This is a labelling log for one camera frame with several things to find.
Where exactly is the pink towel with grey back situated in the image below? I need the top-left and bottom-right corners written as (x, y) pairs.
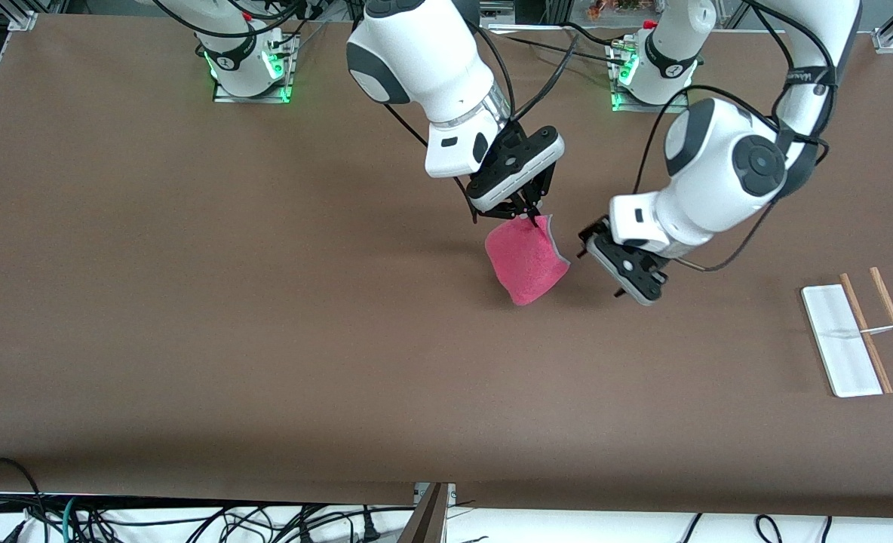
top-left (484, 213), bottom-right (572, 307)

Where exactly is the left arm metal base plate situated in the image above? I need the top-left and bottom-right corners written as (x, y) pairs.
top-left (609, 41), bottom-right (690, 114)

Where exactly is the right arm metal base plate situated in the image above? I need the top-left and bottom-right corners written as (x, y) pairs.
top-left (213, 34), bottom-right (296, 104)

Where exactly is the dark metal camera post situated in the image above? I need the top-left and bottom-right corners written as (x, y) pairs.
top-left (397, 483), bottom-right (456, 543)

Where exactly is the black plug cable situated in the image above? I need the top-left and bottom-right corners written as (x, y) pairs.
top-left (356, 507), bottom-right (384, 542)

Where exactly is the white rack base plate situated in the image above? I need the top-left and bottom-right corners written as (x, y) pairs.
top-left (801, 284), bottom-right (883, 398)

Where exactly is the black base power cable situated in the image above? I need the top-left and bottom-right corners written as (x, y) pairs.
top-left (507, 30), bottom-right (628, 67)
top-left (563, 21), bottom-right (632, 50)

